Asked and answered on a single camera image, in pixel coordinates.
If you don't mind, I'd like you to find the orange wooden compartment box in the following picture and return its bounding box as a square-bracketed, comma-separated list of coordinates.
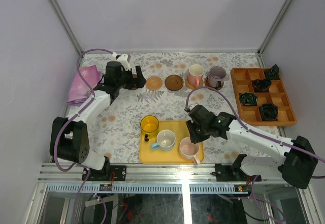
[231, 68, 297, 126]

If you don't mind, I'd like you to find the dark rolled item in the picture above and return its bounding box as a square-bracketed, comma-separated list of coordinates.
[252, 79, 272, 92]
[239, 92, 258, 106]
[264, 64, 280, 80]
[258, 103, 279, 121]

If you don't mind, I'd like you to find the light blue mug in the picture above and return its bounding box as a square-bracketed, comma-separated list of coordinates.
[151, 130, 176, 151]

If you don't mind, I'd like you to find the brown wooden coaster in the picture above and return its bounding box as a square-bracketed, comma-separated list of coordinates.
[165, 75, 184, 91]
[204, 77, 224, 90]
[124, 74, 138, 90]

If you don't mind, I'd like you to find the pink mug cream inside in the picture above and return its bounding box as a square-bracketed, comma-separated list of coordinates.
[188, 64, 205, 87]

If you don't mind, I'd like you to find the aluminium front rail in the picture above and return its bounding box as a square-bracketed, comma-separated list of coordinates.
[38, 163, 312, 194]

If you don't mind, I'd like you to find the purple mug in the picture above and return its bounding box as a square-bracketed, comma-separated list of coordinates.
[208, 66, 226, 89]

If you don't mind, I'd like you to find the pink mug front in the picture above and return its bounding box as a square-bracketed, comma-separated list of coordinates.
[179, 137, 201, 166]

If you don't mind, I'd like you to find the purple cable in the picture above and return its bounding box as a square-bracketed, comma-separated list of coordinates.
[184, 86, 325, 223]
[52, 48, 115, 224]

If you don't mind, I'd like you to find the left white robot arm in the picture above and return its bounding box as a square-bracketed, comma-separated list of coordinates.
[50, 52, 146, 181]

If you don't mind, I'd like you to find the woven rattan coaster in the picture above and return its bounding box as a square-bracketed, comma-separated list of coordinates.
[185, 77, 204, 90]
[146, 76, 163, 90]

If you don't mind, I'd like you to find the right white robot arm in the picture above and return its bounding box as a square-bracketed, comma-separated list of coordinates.
[185, 105, 318, 189]

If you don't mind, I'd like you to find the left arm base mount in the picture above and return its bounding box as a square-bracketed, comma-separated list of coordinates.
[87, 156, 127, 182]

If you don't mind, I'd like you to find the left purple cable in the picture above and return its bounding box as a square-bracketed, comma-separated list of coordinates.
[52, 48, 115, 224]

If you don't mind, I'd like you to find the yellow glass mug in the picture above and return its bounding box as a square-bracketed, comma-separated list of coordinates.
[140, 115, 159, 142]

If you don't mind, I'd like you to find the dark rolled item far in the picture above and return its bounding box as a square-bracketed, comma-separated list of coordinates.
[264, 64, 280, 80]

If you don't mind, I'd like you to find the yellow plastic tray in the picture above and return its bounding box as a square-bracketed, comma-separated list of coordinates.
[139, 120, 194, 165]

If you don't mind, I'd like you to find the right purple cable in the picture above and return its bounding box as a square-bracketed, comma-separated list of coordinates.
[184, 86, 325, 223]

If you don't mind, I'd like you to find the pink star cloth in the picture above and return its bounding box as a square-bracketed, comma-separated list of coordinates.
[67, 65, 101, 105]

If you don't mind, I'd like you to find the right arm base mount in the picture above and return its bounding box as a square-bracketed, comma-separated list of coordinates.
[211, 154, 255, 182]

